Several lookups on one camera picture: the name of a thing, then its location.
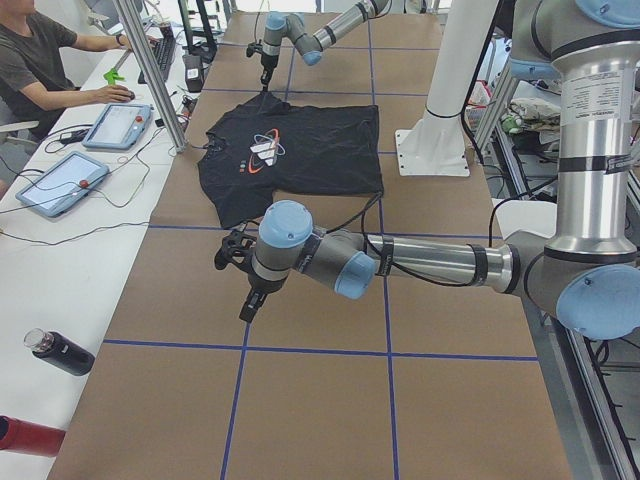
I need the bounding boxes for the teach pendant tablet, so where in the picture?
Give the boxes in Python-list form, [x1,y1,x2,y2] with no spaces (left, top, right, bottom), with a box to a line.
[15,151,110,218]
[82,103,152,150]

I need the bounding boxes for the white chair seat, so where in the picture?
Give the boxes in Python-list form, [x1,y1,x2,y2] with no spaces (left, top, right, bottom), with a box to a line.
[492,198,557,250]

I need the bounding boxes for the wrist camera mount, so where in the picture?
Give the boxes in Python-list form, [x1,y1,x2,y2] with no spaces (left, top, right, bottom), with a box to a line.
[213,229,257,273]
[246,41,263,58]

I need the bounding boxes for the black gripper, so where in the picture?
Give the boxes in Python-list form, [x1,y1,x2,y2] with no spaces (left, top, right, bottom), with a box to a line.
[239,282,280,320]
[260,53,278,85]

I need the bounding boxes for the far teach pendant tablet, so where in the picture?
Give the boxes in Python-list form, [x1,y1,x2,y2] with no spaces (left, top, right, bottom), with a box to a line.
[82,103,152,150]

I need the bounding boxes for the green plastic tool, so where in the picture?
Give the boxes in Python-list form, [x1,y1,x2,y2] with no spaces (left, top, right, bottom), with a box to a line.
[103,69,123,85]

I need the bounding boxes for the brown paper table cover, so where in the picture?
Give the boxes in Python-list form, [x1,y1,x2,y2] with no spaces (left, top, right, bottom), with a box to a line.
[48,14,572,479]

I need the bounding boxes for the black printed t-shirt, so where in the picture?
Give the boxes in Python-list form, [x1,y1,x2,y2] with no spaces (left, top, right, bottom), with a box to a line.
[198,92,384,228]

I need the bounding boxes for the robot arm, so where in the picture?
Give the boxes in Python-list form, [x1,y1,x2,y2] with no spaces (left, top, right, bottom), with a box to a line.
[246,0,390,91]
[249,14,534,357]

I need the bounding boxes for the aluminium frame post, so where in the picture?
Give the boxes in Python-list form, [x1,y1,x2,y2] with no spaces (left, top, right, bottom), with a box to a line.
[114,0,187,153]

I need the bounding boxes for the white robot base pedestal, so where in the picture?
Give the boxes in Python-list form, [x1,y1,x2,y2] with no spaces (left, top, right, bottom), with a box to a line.
[395,0,499,177]

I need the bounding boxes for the black power adapter box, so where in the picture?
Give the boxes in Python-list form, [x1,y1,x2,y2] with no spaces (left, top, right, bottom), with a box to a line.
[182,54,204,93]

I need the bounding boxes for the black keyboard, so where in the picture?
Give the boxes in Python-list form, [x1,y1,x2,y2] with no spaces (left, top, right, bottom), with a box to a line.
[151,37,176,81]

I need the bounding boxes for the near teach pendant tablet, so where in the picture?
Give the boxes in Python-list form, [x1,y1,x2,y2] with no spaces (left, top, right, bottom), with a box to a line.
[15,151,110,218]

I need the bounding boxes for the seated person grey shirt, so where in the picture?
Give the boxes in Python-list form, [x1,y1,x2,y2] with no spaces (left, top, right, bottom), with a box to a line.
[1,1,132,139]

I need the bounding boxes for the black water bottle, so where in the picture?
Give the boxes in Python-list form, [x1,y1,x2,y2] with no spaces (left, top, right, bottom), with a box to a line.
[23,328,95,376]

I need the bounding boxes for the red cylinder bottle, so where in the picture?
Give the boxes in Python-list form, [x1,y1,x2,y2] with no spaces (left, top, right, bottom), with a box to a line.
[1,415,66,457]

